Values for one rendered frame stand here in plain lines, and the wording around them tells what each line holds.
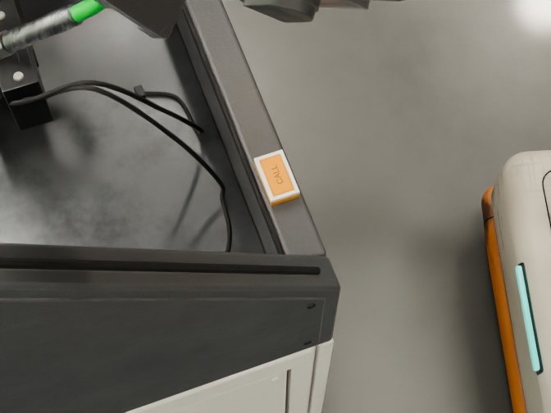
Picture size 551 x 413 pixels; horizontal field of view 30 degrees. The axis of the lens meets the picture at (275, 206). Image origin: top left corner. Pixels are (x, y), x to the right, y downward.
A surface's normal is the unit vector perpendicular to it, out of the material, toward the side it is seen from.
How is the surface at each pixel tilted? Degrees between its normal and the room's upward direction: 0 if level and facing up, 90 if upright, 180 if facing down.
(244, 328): 90
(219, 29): 0
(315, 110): 0
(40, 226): 0
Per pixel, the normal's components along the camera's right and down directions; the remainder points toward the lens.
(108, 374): 0.34, 0.85
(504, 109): 0.00, -0.42
